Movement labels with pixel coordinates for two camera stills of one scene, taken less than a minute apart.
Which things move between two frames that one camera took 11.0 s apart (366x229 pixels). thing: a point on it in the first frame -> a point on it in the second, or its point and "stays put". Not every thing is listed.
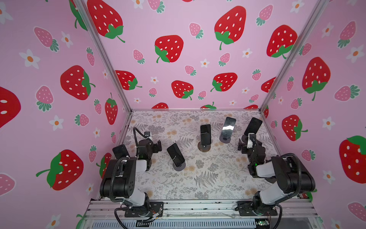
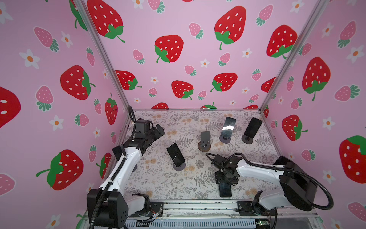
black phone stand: [120, 151] stays put
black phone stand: [176, 155] stays put
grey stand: [179, 168] stays put
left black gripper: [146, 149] -> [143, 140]
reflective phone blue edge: [228, 127] stays put
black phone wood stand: [206, 134] -> [225, 190]
